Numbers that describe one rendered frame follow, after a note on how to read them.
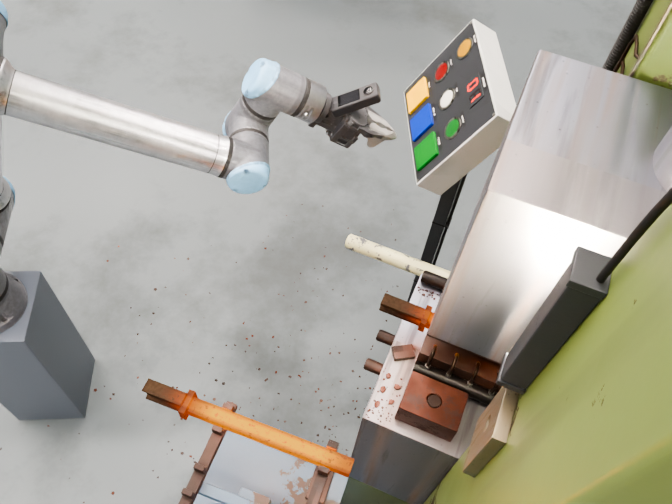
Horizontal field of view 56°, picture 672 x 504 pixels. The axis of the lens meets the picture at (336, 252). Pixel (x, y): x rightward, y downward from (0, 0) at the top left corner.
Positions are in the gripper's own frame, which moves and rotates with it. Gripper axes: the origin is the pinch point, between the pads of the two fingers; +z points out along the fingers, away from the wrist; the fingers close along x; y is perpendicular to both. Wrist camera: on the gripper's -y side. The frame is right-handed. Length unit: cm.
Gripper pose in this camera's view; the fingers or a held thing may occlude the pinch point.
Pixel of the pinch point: (393, 133)
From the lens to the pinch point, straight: 153.3
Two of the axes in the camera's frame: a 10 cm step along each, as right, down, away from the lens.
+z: 8.3, 2.8, 4.8
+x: 0.4, 8.3, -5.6
